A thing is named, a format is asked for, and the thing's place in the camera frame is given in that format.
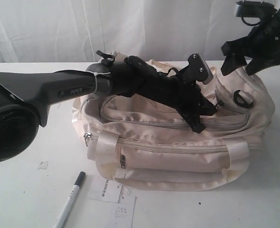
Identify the cream fabric duffel bag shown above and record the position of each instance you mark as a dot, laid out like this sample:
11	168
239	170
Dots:
146	145

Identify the clear tape scrap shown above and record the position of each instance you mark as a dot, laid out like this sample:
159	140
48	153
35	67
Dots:
43	165

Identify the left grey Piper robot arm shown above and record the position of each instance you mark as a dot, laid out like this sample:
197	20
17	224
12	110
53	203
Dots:
25	99

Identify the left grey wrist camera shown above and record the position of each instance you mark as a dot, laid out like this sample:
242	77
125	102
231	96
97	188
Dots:
198	70

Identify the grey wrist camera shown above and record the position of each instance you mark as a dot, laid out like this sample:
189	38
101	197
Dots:
254	9
198	70

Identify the white marker black cap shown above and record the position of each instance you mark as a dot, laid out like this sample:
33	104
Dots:
70	200

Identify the white tag TONLION text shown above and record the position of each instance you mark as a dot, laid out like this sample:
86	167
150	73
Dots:
104	190

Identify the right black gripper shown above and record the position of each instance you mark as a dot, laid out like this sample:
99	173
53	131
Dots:
262	44

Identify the white square hang tag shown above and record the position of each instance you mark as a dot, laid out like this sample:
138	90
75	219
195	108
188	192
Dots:
122	213

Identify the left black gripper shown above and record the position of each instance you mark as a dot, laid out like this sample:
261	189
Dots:
186	99

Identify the white backdrop curtain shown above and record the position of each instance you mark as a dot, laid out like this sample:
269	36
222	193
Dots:
73	30

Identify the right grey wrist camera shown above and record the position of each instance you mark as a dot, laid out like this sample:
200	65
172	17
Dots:
254	9

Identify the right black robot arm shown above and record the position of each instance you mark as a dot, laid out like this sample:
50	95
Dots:
260	49

